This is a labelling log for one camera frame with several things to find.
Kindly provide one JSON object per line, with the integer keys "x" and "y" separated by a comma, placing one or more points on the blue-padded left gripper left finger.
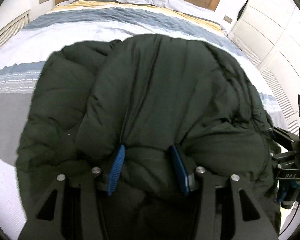
{"x": 115, "y": 171}

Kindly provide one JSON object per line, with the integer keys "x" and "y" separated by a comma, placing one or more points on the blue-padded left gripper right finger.
{"x": 181, "y": 169}

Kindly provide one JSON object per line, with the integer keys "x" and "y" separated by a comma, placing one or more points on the dark green puffer jacket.
{"x": 148, "y": 92}

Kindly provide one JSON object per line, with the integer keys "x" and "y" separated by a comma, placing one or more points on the blue-gloved right hand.
{"x": 288, "y": 193}

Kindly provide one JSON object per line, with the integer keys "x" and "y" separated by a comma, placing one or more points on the striped duvet cover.
{"x": 23, "y": 57}

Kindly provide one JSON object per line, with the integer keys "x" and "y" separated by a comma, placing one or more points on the right white-blue pillow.
{"x": 181, "y": 6}

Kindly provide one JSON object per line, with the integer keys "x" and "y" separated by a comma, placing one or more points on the white radiator cover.
{"x": 8, "y": 31}

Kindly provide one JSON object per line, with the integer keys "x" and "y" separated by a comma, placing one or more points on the right wall socket plate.
{"x": 227, "y": 19}

